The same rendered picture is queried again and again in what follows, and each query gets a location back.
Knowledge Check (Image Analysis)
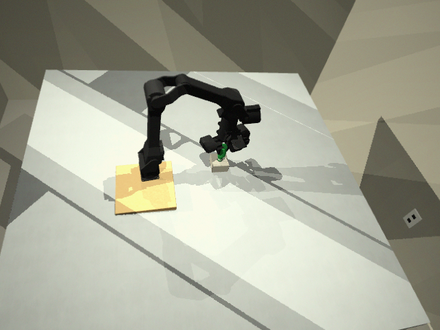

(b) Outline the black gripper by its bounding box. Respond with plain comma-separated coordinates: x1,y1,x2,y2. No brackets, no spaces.
199,121,250,155

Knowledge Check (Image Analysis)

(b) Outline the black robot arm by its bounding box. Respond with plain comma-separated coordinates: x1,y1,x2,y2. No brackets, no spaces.
137,74,261,182

